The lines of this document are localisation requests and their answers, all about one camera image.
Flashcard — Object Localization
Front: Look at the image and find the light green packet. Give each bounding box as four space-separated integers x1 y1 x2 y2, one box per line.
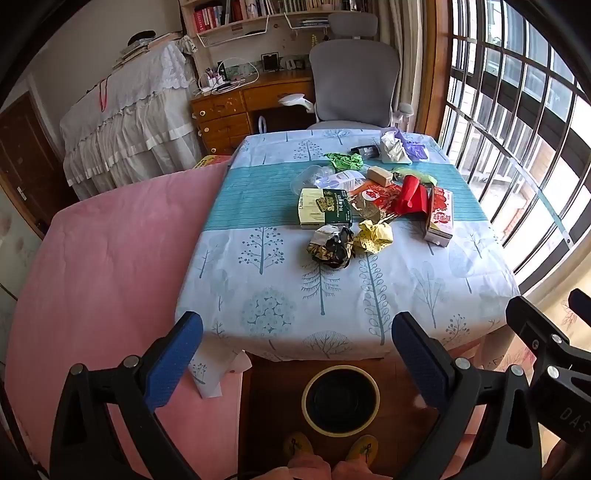
392 167 437 188

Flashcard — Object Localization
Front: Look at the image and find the white lace furniture cover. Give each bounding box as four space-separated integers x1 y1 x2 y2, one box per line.
60 34 204 201

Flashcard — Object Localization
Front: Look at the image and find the green crumpled wrapper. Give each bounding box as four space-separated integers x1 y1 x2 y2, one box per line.
323 152 364 172

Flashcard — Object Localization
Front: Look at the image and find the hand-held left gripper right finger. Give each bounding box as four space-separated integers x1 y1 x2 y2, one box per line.
392 311 542 480

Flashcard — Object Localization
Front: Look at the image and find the person's right leg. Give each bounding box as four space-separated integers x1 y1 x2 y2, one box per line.
332 459 375 480

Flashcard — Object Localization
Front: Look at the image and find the red plastic bag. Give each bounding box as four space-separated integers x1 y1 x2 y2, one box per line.
392 176 430 217

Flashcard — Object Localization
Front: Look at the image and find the grey office chair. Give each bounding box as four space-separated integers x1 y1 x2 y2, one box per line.
277 11 414 134

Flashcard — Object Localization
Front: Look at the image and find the person's left leg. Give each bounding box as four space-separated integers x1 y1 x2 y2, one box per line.
265 455 334 480

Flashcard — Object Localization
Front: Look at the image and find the clear plastic container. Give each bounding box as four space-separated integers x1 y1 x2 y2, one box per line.
290 164 335 195

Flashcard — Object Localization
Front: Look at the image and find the green cracker box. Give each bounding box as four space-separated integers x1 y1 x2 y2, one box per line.
298 187 354 230

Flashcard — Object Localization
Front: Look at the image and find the white plastic bag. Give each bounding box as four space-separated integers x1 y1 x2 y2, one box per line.
379 130 411 164

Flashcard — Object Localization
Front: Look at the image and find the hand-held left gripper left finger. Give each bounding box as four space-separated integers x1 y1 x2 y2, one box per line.
50 311 204 480

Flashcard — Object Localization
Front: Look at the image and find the brown wooden door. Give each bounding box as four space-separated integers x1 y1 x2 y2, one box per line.
0 92 79 232

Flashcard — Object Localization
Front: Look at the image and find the stack of books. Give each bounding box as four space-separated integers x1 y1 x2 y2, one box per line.
113 30 183 70

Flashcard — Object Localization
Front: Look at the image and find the yellow paper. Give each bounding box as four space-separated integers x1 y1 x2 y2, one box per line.
353 220 394 254

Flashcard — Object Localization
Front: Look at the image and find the yellow slipper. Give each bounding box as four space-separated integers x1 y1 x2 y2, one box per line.
283 431 315 462
345 435 379 464

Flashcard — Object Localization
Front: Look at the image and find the purple glove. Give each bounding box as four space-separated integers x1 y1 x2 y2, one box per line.
385 127 430 162

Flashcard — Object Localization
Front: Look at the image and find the yellow red box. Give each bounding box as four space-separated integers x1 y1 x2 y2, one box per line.
193 154 232 169

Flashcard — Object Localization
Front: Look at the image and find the wooden desk with drawers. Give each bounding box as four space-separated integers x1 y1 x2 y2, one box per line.
191 69 319 155

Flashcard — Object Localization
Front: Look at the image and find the pink red carton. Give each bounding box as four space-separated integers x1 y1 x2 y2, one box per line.
423 187 454 247

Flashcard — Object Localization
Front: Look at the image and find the white blue packet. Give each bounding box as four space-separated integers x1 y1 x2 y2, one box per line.
314 170 365 191

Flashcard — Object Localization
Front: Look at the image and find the person's leg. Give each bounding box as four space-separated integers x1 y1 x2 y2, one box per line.
265 455 334 480
332 459 375 480

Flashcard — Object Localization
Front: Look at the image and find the pink bed sheet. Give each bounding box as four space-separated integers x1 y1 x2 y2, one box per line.
4 161 245 480

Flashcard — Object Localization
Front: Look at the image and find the black gold wrapper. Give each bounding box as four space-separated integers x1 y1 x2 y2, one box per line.
307 224 355 269

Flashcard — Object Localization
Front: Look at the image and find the window with metal grille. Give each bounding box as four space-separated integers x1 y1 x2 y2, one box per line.
438 0 591 278

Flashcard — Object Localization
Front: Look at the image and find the yellow rimmed dark waste bin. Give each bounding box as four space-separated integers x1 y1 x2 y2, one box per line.
301 366 380 437

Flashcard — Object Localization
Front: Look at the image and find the wooden bookshelf with books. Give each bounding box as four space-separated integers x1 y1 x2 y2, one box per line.
179 0 377 47

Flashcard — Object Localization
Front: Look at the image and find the small tan box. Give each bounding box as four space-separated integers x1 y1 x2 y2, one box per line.
366 166 394 188

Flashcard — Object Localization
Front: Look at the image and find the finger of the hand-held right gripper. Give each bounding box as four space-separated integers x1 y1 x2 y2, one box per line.
505 295 591 384
568 288 591 326

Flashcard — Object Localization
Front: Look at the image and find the white power strip with cables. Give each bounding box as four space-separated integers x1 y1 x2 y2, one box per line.
198 58 259 96

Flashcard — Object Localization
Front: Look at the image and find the red silver snack bag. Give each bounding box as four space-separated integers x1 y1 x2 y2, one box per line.
346 180 404 222

